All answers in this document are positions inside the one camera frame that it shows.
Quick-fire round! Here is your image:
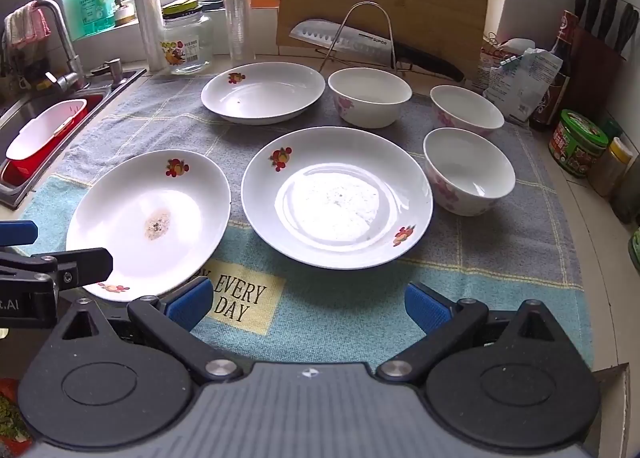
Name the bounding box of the yellow lid spice jar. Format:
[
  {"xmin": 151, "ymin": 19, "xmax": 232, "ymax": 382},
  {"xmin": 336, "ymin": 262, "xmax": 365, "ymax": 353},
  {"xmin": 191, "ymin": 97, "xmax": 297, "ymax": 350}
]
[{"xmin": 587, "ymin": 137, "xmax": 635, "ymax": 198}]

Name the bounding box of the cardboard box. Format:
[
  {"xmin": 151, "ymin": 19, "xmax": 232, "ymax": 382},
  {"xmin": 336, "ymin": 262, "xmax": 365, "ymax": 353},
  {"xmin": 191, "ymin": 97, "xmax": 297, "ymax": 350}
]
[{"xmin": 594, "ymin": 363, "xmax": 632, "ymax": 458}]

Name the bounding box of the stainless steel sink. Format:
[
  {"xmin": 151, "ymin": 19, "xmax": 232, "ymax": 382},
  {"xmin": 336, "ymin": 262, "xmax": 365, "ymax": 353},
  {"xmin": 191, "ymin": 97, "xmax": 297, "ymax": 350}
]
[{"xmin": 0, "ymin": 65, "xmax": 148, "ymax": 211}]

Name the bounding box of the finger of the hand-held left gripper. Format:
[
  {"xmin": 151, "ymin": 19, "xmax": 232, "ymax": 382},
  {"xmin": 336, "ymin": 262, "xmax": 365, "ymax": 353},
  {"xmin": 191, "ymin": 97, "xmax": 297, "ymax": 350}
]
[
  {"xmin": 0, "ymin": 220, "xmax": 39, "ymax": 245},
  {"xmin": 0, "ymin": 248, "xmax": 114, "ymax": 290}
]

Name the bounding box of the red plastic basin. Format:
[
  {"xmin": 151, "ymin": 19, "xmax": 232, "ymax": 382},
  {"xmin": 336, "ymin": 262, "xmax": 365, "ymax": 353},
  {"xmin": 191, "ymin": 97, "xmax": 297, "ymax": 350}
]
[{"xmin": 2, "ymin": 94, "xmax": 103, "ymax": 189}]

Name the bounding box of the white plastic bag roll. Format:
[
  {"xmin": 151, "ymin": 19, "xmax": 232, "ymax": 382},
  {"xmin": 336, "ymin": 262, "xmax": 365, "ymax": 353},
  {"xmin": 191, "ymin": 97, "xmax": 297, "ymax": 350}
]
[{"xmin": 130, "ymin": 0, "xmax": 171, "ymax": 74}]

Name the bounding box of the white orange printed bag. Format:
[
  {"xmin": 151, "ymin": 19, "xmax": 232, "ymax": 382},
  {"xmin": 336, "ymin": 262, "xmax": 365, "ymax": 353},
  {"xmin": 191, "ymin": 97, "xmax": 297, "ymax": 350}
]
[{"xmin": 477, "ymin": 38, "xmax": 537, "ymax": 91}]

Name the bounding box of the clear glass jar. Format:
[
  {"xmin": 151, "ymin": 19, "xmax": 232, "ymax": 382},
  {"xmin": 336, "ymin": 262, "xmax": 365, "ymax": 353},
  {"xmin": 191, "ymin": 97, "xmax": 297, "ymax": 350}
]
[{"xmin": 159, "ymin": 0, "xmax": 214, "ymax": 76}]

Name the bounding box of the metal sink soap dispenser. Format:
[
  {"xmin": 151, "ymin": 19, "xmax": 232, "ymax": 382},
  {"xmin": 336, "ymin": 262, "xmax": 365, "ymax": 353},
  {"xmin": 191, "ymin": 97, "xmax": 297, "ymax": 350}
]
[{"xmin": 102, "ymin": 58, "xmax": 127, "ymax": 86}]

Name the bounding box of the red green printed packet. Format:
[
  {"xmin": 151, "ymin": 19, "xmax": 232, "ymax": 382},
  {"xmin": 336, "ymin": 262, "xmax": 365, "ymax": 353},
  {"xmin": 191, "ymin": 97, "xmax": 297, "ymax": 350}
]
[{"xmin": 0, "ymin": 378, "xmax": 32, "ymax": 445}]

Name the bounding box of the dark soy sauce bottle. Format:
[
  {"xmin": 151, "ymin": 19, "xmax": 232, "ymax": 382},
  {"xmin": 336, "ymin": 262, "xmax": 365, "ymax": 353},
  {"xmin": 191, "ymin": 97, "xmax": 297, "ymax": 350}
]
[{"xmin": 529, "ymin": 10, "xmax": 581, "ymax": 133}]

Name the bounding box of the white printed plastic bag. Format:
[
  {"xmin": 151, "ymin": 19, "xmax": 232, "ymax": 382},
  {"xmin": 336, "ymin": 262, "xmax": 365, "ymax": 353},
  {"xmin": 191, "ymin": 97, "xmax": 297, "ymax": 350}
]
[{"xmin": 484, "ymin": 49, "xmax": 565, "ymax": 124}]

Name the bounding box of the pink white dishcloth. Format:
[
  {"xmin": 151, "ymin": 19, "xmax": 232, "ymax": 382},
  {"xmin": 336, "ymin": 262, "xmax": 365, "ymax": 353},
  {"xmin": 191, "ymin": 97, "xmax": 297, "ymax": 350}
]
[{"xmin": 4, "ymin": 1, "xmax": 52, "ymax": 50}]

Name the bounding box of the small potted plant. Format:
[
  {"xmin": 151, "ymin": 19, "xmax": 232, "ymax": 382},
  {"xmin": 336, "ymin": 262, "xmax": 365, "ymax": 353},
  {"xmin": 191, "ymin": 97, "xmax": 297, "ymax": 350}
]
[{"xmin": 112, "ymin": 0, "xmax": 137, "ymax": 26}]

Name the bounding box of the dark knife block with knives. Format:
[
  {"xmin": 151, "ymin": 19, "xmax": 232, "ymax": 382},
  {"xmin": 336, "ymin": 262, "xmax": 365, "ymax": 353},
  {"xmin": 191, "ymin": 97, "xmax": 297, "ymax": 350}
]
[{"xmin": 570, "ymin": 0, "xmax": 640, "ymax": 111}]

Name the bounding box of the white fruit print plate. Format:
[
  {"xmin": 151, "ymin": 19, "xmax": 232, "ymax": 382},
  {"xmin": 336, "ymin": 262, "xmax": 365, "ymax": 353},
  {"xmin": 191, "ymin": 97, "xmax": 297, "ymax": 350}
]
[
  {"xmin": 200, "ymin": 61, "xmax": 326, "ymax": 126},
  {"xmin": 241, "ymin": 126, "xmax": 434, "ymax": 270},
  {"xmin": 66, "ymin": 149, "xmax": 232, "ymax": 303}
]

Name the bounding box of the black handled kitchen knife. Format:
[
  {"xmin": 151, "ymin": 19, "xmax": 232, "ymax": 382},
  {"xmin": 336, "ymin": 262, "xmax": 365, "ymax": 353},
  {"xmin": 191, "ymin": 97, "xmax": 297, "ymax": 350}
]
[{"xmin": 289, "ymin": 19, "xmax": 466, "ymax": 84}]

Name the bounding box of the grey blue checked towel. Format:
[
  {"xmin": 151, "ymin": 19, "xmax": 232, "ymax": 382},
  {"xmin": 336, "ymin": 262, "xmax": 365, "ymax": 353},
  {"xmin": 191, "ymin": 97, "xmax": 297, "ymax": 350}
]
[{"xmin": 17, "ymin": 69, "xmax": 596, "ymax": 369}]

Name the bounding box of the dark jar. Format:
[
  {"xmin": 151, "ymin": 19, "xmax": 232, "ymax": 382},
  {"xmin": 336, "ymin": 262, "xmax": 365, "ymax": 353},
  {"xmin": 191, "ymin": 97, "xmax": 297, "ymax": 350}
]
[{"xmin": 611, "ymin": 158, "xmax": 640, "ymax": 225}]

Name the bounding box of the metal kitchen faucet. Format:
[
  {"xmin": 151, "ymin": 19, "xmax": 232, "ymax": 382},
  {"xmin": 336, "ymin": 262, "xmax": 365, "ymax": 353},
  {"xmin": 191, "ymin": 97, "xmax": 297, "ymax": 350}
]
[{"xmin": 7, "ymin": 0, "xmax": 93, "ymax": 91}]

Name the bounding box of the white pink flower bowl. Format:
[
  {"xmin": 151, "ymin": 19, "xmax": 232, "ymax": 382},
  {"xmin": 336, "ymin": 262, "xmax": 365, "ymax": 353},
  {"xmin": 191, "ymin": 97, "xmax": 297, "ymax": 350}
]
[
  {"xmin": 423, "ymin": 127, "xmax": 516, "ymax": 217},
  {"xmin": 430, "ymin": 85, "xmax": 506, "ymax": 138},
  {"xmin": 327, "ymin": 67, "xmax": 413, "ymax": 129}
]

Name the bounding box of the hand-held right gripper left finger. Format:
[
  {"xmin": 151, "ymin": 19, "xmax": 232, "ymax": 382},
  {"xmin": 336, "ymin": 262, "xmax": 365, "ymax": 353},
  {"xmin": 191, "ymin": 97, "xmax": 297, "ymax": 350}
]
[{"xmin": 47, "ymin": 277, "xmax": 243, "ymax": 385}]

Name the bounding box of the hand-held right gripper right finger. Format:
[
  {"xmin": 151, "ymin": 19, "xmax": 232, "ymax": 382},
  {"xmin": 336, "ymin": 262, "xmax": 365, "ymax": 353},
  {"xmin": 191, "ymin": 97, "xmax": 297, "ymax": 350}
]
[{"xmin": 376, "ymin": 282, "xmax": 576, "ymax": 383}]

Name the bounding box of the metal wire rack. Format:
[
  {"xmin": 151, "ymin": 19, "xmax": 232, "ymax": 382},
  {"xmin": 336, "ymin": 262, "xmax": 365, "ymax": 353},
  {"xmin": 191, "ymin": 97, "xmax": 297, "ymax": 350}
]
[{"xmin": 315, "ymin": 2, "xmax": 416, "ymax": 75}]

